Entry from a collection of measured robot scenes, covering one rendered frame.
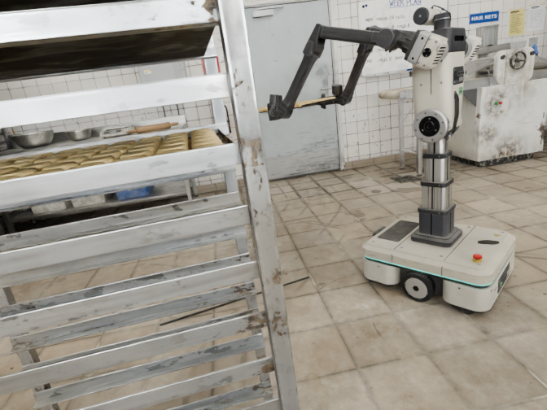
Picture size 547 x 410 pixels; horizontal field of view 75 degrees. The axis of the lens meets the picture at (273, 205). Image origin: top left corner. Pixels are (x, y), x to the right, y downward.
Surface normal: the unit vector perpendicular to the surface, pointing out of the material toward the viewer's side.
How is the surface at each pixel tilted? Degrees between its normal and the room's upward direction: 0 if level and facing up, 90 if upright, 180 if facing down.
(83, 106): 90
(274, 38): 90
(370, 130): 90
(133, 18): 90
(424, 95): 101
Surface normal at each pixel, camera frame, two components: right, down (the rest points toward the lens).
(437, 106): -0.65, 0.48
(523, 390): -0.13, -0.94
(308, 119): 0.15, 0.29
